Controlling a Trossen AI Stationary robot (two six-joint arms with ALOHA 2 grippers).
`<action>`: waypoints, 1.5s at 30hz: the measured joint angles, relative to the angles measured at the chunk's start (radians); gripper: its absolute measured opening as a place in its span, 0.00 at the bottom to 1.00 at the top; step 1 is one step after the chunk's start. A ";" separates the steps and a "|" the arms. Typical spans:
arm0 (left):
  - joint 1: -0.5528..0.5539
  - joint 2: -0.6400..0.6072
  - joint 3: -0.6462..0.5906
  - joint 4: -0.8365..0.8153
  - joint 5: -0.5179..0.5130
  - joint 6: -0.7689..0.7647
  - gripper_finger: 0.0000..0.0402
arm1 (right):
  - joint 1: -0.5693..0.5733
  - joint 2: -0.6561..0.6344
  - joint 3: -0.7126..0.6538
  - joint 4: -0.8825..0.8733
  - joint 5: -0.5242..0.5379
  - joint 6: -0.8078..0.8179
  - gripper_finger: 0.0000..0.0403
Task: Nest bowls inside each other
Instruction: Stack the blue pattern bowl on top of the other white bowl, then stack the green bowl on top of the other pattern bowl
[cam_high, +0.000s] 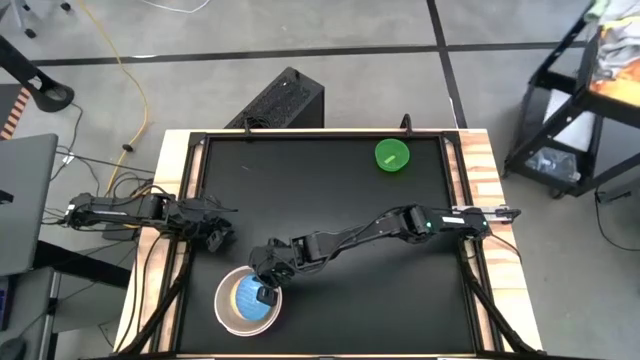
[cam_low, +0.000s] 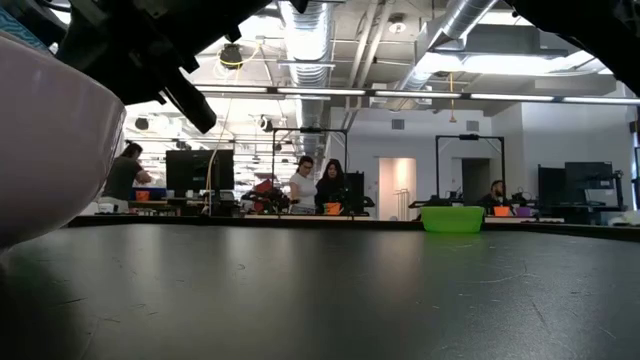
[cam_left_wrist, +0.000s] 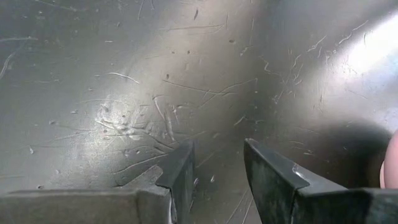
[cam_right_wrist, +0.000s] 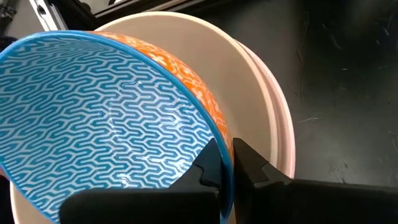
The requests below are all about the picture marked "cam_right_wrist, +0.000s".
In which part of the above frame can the silver aluminium frame profile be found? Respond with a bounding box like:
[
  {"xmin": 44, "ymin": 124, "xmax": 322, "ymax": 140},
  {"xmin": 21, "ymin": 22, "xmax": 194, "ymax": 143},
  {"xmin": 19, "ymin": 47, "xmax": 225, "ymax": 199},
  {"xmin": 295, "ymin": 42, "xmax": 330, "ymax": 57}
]
[{"xmin": 28, "ymin": 0, "xmax": 68, "ymax": 32}]

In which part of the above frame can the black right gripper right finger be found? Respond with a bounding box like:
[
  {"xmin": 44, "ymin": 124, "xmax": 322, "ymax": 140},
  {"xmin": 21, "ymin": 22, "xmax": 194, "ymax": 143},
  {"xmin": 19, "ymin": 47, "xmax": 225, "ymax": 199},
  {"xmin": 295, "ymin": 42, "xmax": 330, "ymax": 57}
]
[{"xmin": 233, "ymin": 138, "xmax": 398, "ymax": 224}]

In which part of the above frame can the blue patterned orange bowl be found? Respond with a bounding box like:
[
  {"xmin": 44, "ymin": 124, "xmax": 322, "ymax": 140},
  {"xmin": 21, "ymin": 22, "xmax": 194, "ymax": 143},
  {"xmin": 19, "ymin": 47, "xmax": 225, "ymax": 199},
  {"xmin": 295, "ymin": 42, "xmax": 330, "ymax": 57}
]
[{"xmin": 0, "ymin": 30, "xmax": 234, "ymax": 224}]

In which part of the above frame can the pink ribbed translucent bowl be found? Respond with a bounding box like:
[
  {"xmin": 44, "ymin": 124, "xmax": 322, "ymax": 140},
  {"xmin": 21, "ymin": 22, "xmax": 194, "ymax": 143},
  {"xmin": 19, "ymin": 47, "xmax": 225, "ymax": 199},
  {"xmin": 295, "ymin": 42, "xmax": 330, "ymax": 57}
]
[{"xmin": 234, "ymin": 40, "xmax": 296, "ymax": 179}]

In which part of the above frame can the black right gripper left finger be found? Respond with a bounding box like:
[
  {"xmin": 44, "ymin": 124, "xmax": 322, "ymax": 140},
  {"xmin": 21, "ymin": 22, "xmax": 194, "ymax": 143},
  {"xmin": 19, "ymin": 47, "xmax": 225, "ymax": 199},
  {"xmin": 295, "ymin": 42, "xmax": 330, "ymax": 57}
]
[{"xmin": 59, "ymin": 138, "xmax": 223, "ymax": 224}]

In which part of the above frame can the white bowl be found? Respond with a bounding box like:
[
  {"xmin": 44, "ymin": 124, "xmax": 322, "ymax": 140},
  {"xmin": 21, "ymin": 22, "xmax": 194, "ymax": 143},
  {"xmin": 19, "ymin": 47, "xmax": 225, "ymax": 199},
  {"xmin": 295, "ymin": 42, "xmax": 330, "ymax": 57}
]
[{"xmin": 9, "ymin": 11, "xmax": 279, "ymax": 224}]

